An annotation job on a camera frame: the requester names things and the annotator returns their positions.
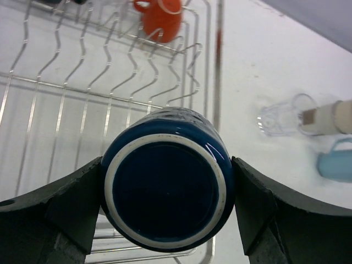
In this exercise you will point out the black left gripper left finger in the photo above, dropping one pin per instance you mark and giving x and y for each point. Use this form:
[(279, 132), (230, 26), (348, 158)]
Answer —
[(54, 223)]

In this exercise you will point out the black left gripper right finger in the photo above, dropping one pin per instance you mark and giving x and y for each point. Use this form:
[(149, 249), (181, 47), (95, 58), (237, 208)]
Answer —
[(280, 225)]

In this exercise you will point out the light blue cup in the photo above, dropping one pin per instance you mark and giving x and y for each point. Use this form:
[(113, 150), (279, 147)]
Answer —
[(335, 164)]

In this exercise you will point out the clear plastic cup front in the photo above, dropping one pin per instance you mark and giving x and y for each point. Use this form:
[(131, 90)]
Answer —
[(285, 118)]

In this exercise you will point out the dark blue mug front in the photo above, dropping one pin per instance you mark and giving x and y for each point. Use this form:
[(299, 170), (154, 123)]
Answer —
[(167, 182)]

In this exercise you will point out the orange ceramic cup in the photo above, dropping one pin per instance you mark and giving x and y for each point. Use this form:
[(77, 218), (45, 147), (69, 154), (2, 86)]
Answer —
[(161, 19)]

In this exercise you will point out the metal wire dish rack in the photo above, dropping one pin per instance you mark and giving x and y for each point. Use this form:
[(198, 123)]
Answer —
[(75, 74)]

